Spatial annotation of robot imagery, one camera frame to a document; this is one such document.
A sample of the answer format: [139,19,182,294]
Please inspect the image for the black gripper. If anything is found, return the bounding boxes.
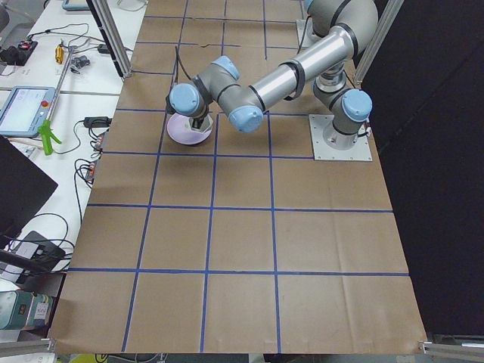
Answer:
[191,116,207,129]

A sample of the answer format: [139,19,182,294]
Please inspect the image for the white faceted cup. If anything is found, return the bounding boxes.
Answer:
[188,115,213,142]

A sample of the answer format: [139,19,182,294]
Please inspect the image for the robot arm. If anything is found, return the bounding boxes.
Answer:
[166,1,378,133]

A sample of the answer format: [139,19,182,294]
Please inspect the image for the lilac plate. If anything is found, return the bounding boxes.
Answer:
[167,113,207,145]

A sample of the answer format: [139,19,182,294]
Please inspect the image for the black power adapter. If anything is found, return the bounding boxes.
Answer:
[82,116,112,129]

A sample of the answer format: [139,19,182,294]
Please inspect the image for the brown paper table cover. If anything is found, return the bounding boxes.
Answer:
[49,1,426,354]

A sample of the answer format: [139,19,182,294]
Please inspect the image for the long reach grabber stick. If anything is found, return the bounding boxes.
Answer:
[38,45,74,156]

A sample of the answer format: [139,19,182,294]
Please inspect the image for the yellow tool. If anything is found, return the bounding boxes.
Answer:
[54,44,64,64]

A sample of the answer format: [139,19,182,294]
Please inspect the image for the teach pendant tablet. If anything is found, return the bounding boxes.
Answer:
[1,86,55,138]

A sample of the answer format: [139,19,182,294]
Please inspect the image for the black monitor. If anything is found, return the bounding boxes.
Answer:
[1,138,57,247]

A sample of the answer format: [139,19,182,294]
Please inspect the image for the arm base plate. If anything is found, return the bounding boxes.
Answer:
[309,114,373,162]

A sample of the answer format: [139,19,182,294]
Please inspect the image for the aluminium frame post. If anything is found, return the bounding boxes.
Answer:
[86,0,132,79]

